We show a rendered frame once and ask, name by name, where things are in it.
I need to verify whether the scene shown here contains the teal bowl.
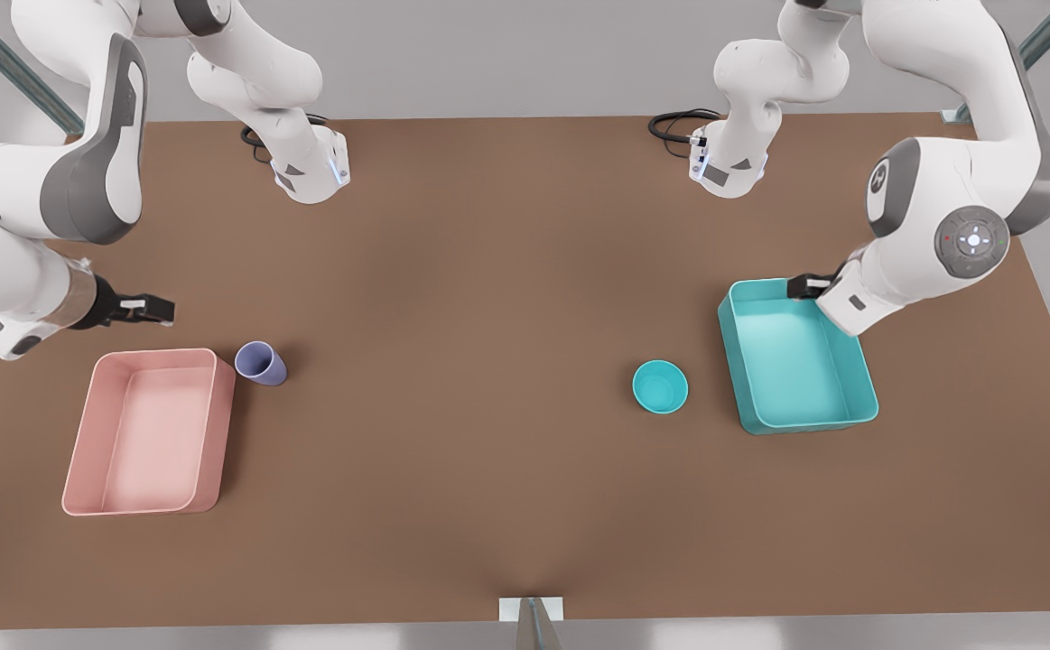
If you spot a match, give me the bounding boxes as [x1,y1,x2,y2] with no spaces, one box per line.
[632,359,690,415]

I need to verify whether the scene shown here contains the lavender cup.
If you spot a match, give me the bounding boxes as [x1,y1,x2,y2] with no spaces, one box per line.
[235,340,289,387]

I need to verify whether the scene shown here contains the silver frame post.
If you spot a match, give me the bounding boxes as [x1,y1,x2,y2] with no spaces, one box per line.
[942,0,1050,125]
[499,597,565,650]
[0,0,86,136]

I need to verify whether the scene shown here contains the pink plastic box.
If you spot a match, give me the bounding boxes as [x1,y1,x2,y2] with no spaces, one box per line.
[61,348,237,517]

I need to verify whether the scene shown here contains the black cable loop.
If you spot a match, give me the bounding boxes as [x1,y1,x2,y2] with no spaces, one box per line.
[240,113,330,165]
[648,109,727,160]

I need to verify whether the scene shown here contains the teal plastic box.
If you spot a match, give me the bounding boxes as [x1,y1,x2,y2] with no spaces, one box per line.
[718,278,879,436]

